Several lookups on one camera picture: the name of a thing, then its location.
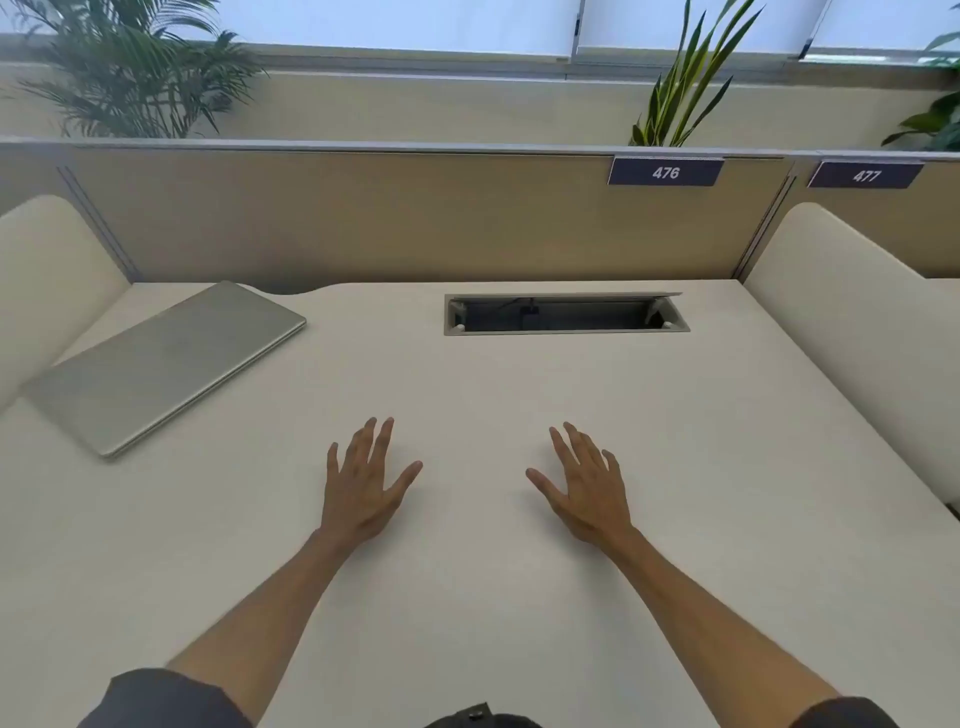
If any grey desk cable tray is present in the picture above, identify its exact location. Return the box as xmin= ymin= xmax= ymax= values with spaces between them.
xmin=443 ymin=291 xmax=690 ymax=339

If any broad-leaved dark green plant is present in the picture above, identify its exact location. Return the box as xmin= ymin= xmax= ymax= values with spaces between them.
xmin=880 ymin=30 xmax=960 ymax=153

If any person's right forearm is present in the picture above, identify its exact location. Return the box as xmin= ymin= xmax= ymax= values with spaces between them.
xmin=598 ymin=525 xmax=843 ymax=714

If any white window roller blind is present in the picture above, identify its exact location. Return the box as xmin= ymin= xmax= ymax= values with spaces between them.
xmin=799 ymin=0 xmax=960 ymax=63
xmin=576 ymin=0 xmax=830 ymax=60
xmin=150 ymin=0 xmax=585 ymax=63

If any cream rounded side divider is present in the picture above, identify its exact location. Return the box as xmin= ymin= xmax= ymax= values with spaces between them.
xmin=744 ymin=201 xmax=960 ymax=520
xmin=0 ymin=195 xmax=133 ymax=415

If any person's left forearm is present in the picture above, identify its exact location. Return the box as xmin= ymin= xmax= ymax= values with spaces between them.
xmin=166 ymin=525 xmax=381 ymax=688

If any black chest-mounted device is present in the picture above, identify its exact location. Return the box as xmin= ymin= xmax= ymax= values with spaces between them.
xmin=423 ymin=700 xmax=543 ymax=728

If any dark grey shirt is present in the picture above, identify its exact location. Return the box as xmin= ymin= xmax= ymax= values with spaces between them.
xmin=78 ymin=667 xmax=903 ymax=728

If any beige desk partition panel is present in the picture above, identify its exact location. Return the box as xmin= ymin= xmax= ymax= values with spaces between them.
xmin=0 ymin=137 xmax=798 ymax=295
xmin=738 ymin=152 xmax=960 ymax=280

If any long-leaved yellow-green plant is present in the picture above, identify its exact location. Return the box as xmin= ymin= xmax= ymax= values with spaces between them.
xmin=628 ymin=0 xmax=763 ymax=149

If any person's left hand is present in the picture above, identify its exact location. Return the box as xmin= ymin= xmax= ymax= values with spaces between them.
xmin=322 ymin=417 xmax=424 ymax=547

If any feathery green palm plant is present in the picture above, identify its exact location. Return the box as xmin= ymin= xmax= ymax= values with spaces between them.
xmin=0 ymin=0 xmax=268 ymax=141

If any navy desk number label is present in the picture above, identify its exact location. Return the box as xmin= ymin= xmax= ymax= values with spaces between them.
xmin=806 ymin=159 xmax=926 ymax=191
xmin=606 ymin=154 xmax=726 ymax=188

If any silver closed laptop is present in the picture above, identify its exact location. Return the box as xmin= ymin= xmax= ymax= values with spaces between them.
xmin=21 ymin=280 xmax=309 ymax=461

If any person's right hand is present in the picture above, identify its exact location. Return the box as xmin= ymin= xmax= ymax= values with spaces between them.
xmin=525 ymin=421 xmax=640 ymax=547

